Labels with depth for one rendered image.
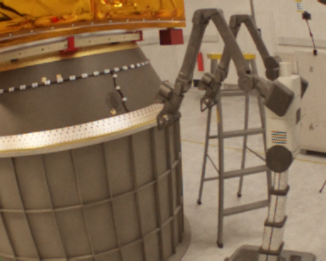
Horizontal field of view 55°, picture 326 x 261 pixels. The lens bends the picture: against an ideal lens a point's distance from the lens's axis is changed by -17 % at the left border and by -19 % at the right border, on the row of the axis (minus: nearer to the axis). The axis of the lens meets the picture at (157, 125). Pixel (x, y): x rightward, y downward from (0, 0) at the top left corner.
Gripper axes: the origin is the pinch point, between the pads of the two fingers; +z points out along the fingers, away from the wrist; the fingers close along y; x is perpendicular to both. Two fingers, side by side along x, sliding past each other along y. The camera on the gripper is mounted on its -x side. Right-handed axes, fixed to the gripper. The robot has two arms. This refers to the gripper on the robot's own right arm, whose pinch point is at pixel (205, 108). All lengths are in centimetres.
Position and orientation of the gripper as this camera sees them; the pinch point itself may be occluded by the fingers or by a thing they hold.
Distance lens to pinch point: 229.0
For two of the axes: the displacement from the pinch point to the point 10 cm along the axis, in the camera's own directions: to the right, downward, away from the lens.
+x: 7.5, 5.5, -3.7
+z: -3.5, 8.0, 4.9
